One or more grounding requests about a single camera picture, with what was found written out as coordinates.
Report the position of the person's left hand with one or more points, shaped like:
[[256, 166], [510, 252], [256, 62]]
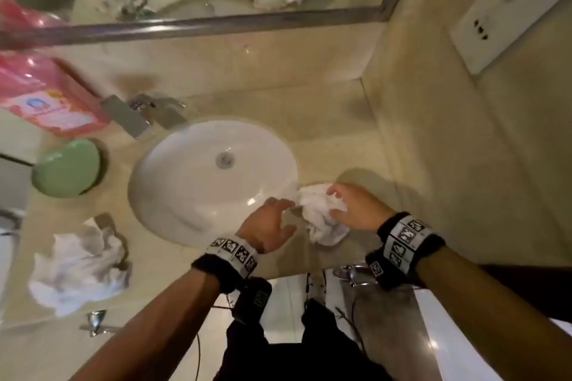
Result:
[[263, 229]]

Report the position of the person's right hand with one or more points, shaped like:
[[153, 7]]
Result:
[[364, 211]]

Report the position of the person's right thumb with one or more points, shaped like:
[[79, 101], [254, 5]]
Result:
[[340, 215]]

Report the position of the person's left thumb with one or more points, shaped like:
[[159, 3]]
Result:
[[288, 232]]

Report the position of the small white towel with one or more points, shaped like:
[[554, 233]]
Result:
[[319, 220]]

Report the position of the person's right forearm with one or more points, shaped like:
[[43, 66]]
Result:
[[491, 318]]

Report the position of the person's left forearm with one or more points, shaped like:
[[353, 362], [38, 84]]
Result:
[[152, 331]]

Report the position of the black wristband with marker tags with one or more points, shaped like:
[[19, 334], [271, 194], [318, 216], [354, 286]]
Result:
[[230, 258], [402, 246]]

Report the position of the metal sink drain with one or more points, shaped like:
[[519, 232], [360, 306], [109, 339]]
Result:
[[225, 160]]

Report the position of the white oval sink basin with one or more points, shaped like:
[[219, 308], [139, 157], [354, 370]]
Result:
[[196, 197]]

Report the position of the person's black trousers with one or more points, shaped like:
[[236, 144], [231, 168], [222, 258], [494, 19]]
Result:
[[304, 358]]

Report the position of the white ceramic fixture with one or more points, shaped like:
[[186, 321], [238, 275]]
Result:
[[451, 349]]

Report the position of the chrome faucet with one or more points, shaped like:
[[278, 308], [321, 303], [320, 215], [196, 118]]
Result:
[[134, 115]]

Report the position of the large crumpled white towel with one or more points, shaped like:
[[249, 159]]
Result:
[[76, 269]]

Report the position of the green round soap dish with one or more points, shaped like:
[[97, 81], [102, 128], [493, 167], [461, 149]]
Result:
[[66, 168]]

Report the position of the pink plastic packet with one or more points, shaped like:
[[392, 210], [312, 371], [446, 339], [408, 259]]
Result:
[[42, 95]]

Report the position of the black wrist camera unit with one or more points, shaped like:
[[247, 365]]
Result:
[[252, 300]]

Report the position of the chrome wall hook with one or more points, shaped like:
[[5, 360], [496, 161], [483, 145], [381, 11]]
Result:
[[96, 322]]

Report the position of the white wall socket plate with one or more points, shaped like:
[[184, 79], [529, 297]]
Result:
[[509, 5]]

